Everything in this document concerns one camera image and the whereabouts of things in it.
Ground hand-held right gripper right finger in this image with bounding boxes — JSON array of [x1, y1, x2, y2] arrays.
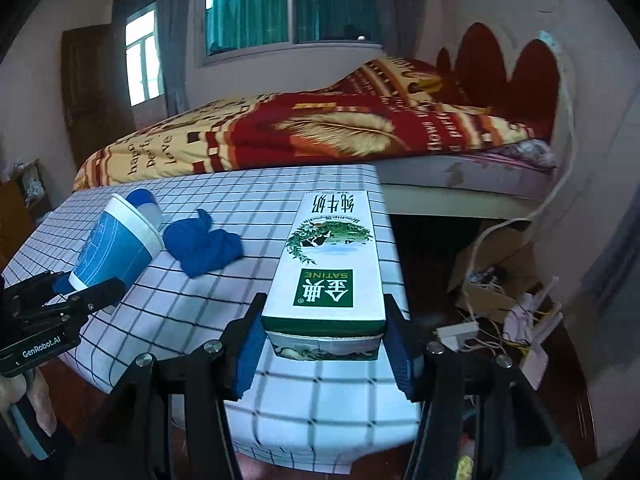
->
[[382, 292, 581, 480]]

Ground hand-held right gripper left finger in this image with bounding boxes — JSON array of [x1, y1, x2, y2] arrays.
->
[[65, 292, 268, 480]]

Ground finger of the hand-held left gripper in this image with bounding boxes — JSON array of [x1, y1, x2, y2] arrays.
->
[[5, 270, 76, 301], [30, 277, 126, 321]]

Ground patterned blue paper cup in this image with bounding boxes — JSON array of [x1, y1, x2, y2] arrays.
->
[[67, 195, 166, 306]]

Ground milk carton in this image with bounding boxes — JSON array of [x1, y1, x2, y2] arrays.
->
[[261, 191, 388, 362]]

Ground person's left hand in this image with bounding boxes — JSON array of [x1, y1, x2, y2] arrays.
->
[[0, 367, 58, 438]]

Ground white power strip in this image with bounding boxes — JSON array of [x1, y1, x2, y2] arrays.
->
[[436, 321, 481, 351]]

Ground wooden cabinet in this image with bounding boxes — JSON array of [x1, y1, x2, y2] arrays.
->
[[0, 160, 51, 261]]

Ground plain blue paper cup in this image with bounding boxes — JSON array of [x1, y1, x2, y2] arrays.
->
[[124, 188, 163, 233]]

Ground dark blue cloth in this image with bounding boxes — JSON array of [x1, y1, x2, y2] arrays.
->
[[163, 208, 244, 278]]

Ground cardboard box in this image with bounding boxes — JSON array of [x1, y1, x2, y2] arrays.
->
[[447, 245, 538, 311]]

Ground white router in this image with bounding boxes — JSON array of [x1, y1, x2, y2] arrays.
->
[[502, 275, 563, 391]]

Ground bed mattress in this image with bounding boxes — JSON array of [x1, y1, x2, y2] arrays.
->
[[377, 140, 561, 221]]

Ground brown wooden door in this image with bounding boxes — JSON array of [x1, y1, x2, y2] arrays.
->
[[61, 24, 136, 168]]

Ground red and yellow quilt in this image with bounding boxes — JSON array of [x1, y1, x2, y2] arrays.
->
[[72, 56, 543, 191]]

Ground small bright window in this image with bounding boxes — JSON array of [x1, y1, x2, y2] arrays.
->
[[122, 2, 166, 108]]

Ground grey curtain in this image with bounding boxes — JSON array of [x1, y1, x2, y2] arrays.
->
[[367, 0, 428, 61], [157, 0, 211, 118]]

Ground red scalloped headboard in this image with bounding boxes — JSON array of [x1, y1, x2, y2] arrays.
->
[[435, 22, 560, 141]]

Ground large sliding window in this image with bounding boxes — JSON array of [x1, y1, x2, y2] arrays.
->
[[200, 0, 388, 66]]

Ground white cable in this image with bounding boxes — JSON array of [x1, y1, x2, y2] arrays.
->
[[465, 32, 576, 311]]

